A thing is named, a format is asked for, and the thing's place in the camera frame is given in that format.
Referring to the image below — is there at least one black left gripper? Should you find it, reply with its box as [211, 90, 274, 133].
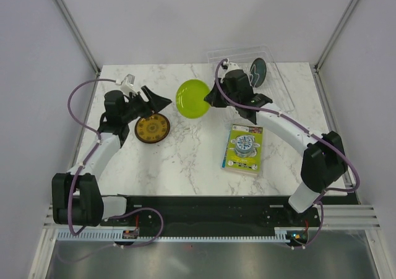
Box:
[121, 86, 171, 123]

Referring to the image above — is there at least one yellow brown patterned plate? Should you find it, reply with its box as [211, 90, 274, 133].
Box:
[134, 113, 170, 144]

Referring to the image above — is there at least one lime green plate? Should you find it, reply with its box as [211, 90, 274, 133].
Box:
[176, 79, 210, 119]

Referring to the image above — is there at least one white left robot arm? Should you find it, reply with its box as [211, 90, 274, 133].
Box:
[51, 86, 172, 226]

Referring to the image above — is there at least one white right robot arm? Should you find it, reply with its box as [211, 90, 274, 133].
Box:
[204, 69, 348, 226]

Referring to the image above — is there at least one dark green plate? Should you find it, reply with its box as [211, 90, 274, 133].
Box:
[249, 58, 267, 88]

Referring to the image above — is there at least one green cover book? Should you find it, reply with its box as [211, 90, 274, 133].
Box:
[222, 124, 264, 176]

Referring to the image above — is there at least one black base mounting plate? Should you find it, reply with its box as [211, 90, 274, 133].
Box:
[101, 196, 320, 239]

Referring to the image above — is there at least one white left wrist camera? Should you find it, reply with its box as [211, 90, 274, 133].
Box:
[116, 74, 137, 97]

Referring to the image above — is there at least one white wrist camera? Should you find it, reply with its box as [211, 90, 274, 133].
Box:
[220, 58, 240, 74]
[116, 74, 137, 97]

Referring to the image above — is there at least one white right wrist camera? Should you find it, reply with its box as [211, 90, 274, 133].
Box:
[220, 58, 240, 74]

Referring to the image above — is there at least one white wire dish rack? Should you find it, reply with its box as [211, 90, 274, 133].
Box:
[207, 45, 295, 114]

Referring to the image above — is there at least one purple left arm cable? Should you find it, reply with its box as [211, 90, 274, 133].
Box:
[57, 79, 165, 264]

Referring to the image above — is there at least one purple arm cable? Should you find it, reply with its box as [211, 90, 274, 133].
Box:
[215, 59, 360, 251]
[57, 79, 165, 264]

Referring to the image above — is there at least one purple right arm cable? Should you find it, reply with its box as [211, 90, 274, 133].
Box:
[215, 59, 360, 251]

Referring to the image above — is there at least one white slotted cable duct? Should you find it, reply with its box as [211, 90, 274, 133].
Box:
[56, 228, 307, 243]

